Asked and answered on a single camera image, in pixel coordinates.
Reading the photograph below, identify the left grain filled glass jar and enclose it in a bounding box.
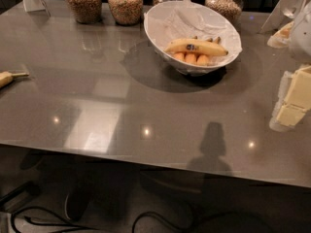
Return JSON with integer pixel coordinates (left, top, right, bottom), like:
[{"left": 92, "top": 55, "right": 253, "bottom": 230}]
[{"left": 65, "top": 0, "right": 102, "bottom": 24}]

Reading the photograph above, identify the grain filled glass jar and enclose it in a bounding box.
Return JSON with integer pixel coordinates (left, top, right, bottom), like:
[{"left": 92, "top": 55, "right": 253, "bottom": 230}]
[
  {"left": 65, "top": 0, "right": 102, "bottom": 24},
  {"left": 108, "top": 0, "right": 143, "bottom": 25},
  {"left": 205, "top": 0, "right": 244, "bottom": 23}
]

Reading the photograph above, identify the right grain filled glass jar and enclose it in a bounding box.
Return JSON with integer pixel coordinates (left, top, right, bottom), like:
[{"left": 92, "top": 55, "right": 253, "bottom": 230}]
[{"left": 205, "top": 0, "right": 244, "bottom": 23}]

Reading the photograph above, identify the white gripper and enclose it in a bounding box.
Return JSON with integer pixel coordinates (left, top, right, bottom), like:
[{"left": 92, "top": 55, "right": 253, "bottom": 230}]
[{"left": 269, "top": 65, "right": 311, "bottom": 132}]

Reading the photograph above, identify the white panel top right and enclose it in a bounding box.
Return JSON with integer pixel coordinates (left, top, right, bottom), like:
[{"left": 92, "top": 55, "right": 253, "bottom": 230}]
[{"left": 259, "top": 0, "right": 311, "bottom": 33}]

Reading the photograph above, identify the yellow banana with sticker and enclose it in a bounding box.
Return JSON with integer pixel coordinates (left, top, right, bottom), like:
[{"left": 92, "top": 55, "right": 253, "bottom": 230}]
[{"left": 164, "top": 38, "right": 228, "bottom": 56}]

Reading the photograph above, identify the white ceramic bowl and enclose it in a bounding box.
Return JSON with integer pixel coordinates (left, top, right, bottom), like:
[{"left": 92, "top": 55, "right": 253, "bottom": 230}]
[{"left": 144, "top": 1, "right": 242, "bottom": 76}]

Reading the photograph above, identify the white paper bowl liner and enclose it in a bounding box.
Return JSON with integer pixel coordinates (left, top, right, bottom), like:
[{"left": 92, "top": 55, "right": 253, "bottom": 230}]
[{"left": 144, "top": 0, "right": 242, "bottom": 72}]

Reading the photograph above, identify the black floor cable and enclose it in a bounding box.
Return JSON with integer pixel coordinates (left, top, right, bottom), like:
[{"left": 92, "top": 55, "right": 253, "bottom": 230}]
[{"left": 10, "top": 205, "right": 198, "bottom": 233}]

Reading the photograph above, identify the yellow tool at left edge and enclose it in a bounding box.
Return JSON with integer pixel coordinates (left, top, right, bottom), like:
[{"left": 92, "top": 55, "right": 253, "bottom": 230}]
[{"left": 0, "top": 71, "right": 29, "bottom": 88}]

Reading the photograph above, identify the cream object by panel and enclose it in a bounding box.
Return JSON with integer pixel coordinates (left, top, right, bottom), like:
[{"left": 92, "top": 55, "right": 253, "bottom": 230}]
[{"left": 267, "top": 21, "right": 294, "bottom": 49}]

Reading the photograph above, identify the bunch of small bananas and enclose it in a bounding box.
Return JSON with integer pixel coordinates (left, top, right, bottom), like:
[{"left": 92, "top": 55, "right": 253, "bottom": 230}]
[{"left": 168, "top": 51, "right": 213, "bottom": 66}]

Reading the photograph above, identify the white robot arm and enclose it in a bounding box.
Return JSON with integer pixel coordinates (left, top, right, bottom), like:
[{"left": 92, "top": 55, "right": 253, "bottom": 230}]
[{"left": 267, "top": 2, "right": 311, "bottom": 132}]

